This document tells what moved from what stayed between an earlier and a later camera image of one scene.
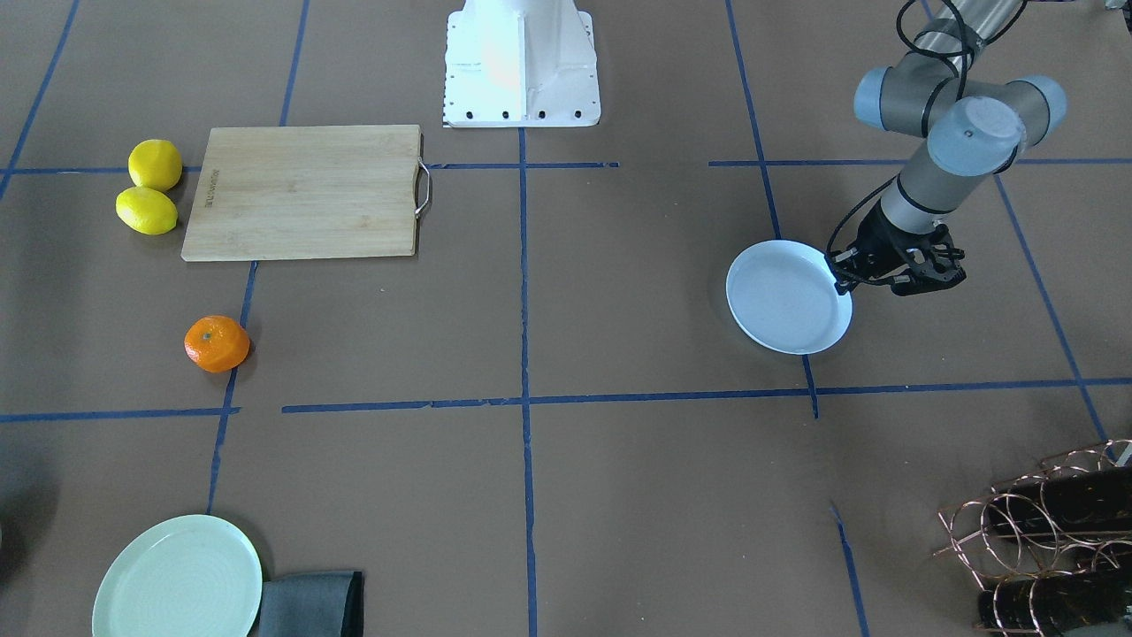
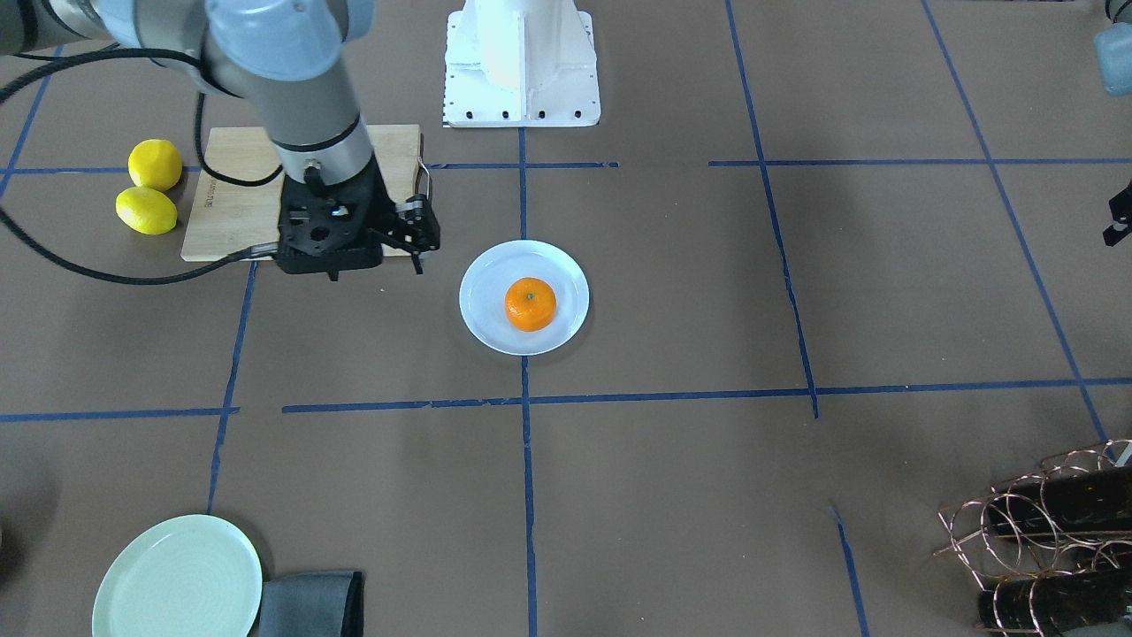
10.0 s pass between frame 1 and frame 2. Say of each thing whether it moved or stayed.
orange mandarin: moved
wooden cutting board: stayed
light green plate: stayed
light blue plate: moved
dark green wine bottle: stayed
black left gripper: moved
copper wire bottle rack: stayed
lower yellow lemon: stayed
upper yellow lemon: stayed
